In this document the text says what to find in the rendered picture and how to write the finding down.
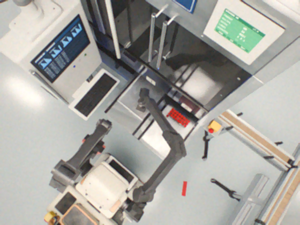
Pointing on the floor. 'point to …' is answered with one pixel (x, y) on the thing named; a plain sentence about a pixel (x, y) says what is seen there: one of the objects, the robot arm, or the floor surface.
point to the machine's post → (256, 80)
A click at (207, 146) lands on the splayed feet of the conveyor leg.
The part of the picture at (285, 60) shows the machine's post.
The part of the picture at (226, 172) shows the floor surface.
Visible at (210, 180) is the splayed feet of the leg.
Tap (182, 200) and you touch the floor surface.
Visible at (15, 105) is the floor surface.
